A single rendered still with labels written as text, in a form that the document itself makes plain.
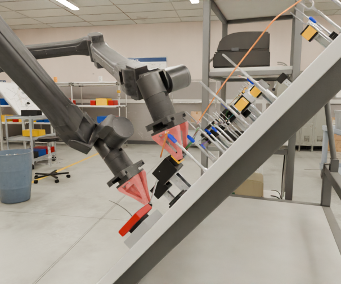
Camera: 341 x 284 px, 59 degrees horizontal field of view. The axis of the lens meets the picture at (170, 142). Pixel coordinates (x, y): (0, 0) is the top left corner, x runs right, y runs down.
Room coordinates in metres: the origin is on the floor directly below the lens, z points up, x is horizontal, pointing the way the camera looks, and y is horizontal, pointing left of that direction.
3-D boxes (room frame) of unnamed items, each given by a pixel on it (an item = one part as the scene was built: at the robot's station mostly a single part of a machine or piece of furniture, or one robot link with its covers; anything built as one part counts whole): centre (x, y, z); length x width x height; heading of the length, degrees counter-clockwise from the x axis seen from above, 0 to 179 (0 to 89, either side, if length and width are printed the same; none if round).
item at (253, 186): (1.75, -0.41, 0.76); 0.30 x 0.21 x 0.20; 73
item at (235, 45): (1.76, -0.41, 1.56); 0.30 x 0.23 x 0.19; 72
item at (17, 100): (6.92, 3.32, 0.83); 1.18 x 0.72 x 1.65; 172
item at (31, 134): (5.87, 2.70, 0.54); 0.99 x 0.50 x 1.08; 173
